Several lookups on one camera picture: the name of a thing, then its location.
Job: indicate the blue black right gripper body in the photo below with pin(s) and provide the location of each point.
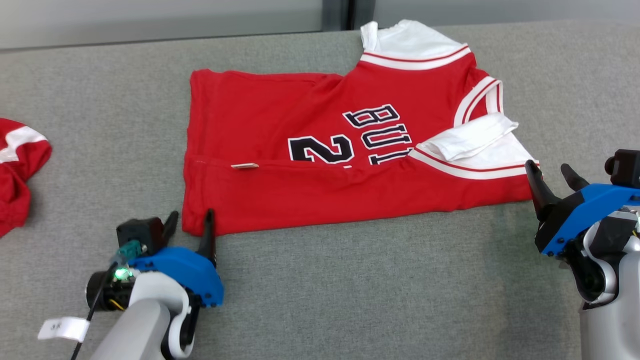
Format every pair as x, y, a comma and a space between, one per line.
580, 212

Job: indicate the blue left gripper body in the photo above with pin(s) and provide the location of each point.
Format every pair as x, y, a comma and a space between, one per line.
185, 270

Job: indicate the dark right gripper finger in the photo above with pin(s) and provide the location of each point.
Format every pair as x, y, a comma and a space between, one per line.
539, 190
574, 178

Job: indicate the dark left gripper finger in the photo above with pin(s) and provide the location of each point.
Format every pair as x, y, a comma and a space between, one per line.
170, 227
209, 237

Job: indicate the red basketball jersey white sleeves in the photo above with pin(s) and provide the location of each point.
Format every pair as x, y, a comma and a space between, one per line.
310, 200

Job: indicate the red shorts white stripe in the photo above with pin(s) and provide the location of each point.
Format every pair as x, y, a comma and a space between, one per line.
17, 175

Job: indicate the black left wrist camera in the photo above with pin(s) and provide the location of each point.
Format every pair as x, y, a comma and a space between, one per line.
140, 232

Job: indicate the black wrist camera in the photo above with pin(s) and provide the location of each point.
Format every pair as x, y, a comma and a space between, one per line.
625, 167
140, 232

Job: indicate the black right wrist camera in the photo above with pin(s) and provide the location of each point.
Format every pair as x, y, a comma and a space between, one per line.
625, 167

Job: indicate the grey metal partition post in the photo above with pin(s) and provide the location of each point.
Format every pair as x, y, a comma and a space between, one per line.
340, 12

